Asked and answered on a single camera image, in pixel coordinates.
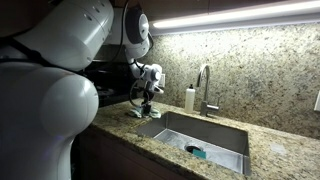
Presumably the white soap dispenser bottle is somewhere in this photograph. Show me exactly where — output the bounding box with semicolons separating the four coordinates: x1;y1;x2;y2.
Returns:
184;83;197;114

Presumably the stainless steel sink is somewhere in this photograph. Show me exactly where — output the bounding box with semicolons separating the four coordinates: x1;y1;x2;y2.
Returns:
134;110;252;177

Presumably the teal and white towel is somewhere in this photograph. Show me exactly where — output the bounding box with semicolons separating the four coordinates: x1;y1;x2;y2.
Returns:
128;104;163;120

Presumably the black sink drain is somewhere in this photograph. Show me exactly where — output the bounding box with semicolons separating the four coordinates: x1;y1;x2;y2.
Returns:
184;143;203;155

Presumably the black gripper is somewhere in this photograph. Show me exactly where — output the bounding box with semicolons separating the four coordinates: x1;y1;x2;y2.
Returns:
142;81;156;116

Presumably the teal sponge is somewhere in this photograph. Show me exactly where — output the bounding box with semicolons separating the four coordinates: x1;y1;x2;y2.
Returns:
192;148;208;160

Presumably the chrome gooseneck faucet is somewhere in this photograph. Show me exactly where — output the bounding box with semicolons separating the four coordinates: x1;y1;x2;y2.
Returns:
195;64;221;118

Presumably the under-cabinet light strip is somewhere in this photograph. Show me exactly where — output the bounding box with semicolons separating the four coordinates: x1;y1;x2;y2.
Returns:
152;0;320;30

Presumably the dark wood lower cabinet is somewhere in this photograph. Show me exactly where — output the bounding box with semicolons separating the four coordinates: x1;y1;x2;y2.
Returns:
71;128;201;180

